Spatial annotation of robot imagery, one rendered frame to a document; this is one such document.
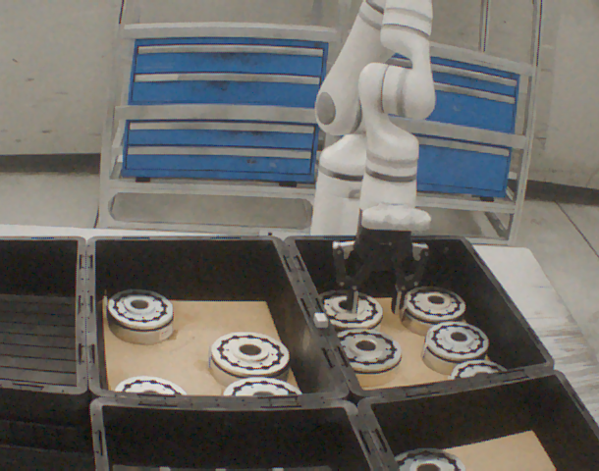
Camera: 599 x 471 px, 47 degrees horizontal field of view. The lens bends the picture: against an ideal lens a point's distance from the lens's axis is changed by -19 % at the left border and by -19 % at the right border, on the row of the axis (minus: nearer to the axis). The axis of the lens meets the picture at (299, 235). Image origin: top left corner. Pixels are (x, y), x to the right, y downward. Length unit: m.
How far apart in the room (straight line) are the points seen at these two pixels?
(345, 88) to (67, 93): 2.69
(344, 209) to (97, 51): 2.55
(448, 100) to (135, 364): 2.16
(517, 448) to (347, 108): 0.63
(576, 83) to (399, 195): 3.23
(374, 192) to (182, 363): 0.34
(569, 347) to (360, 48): 0.72
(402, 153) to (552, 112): 3.18
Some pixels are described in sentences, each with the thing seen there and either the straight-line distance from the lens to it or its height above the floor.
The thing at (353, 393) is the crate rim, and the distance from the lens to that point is 0.90.
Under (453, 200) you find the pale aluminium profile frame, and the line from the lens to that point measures 3.16.
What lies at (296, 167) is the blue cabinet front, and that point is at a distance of 3.01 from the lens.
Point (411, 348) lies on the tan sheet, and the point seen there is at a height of 0.83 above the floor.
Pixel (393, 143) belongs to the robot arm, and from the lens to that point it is 1.06.
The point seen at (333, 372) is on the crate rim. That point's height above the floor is 0.93.
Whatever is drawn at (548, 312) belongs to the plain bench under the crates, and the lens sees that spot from 1.64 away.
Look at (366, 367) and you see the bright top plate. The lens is 1.07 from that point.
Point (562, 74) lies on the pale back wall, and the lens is 4.18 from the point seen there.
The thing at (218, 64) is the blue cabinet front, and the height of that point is 0.77.
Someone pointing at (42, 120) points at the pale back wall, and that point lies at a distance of 3.90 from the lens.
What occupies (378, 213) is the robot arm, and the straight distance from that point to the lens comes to 1.04.
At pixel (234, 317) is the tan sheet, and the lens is 1.20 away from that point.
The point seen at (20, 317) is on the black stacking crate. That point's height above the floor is 0.83.
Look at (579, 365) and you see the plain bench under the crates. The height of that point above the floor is 0.70.
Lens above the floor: 1.46
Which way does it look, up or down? 26 degrees down
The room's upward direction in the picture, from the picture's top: 7 degrees clockwise
